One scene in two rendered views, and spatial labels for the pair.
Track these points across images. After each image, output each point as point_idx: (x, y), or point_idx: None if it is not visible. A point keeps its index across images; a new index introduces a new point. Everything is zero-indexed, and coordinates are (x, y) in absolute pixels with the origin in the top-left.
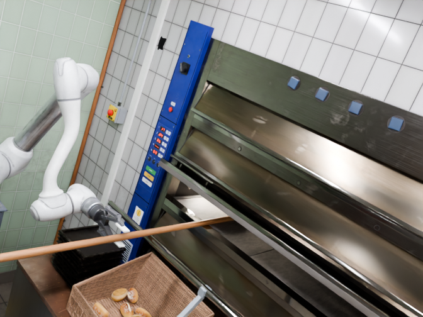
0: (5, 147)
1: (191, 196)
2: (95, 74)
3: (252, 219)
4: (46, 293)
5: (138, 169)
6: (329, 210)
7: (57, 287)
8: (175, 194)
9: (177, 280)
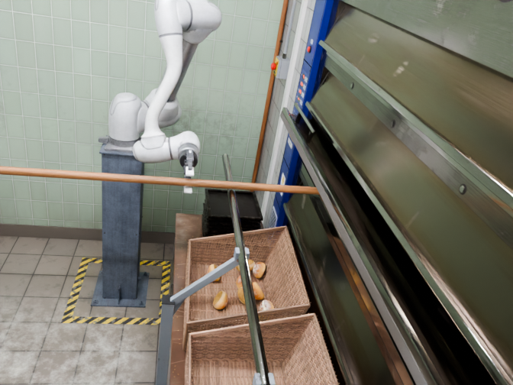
0: (149, 96)
1: None
2: (209, 9)
3: (343, 181)
4: (179, 246)
5: None
6: (423, 165)
7: (193, 244)
8: None
9: (294, 260)
